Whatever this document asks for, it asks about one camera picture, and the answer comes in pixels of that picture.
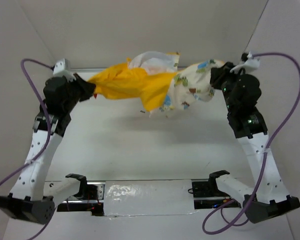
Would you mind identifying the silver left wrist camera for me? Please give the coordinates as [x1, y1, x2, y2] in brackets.
[52, 58, 76, 82]

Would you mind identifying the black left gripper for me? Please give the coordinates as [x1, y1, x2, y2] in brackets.
[64, 72, 97, 112]

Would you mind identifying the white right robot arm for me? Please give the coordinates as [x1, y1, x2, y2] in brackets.
[208, 62, 300, 224]

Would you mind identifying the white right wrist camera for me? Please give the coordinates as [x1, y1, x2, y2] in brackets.
[230, 52, 260, 74]

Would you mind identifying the yellow and white kids jacket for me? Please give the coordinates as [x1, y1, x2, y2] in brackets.
[88, 51, 225, 115]

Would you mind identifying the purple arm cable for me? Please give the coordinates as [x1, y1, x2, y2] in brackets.
[202, 51, 300, 235]
[0, 58, 56, 201]

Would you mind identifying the white taped front panel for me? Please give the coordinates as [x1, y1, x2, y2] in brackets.
[103, 179, 196, 217]

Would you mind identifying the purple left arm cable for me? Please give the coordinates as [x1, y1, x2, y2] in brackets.
[0, 58, 56, 201]

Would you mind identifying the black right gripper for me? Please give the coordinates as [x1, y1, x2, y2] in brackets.
[208, 60, 244, 110]

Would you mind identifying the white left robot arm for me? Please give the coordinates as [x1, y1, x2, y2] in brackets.
[0, 74, 96, 225]

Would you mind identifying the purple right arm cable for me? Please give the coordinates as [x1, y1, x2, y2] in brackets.
[202, 51, 300, 235]

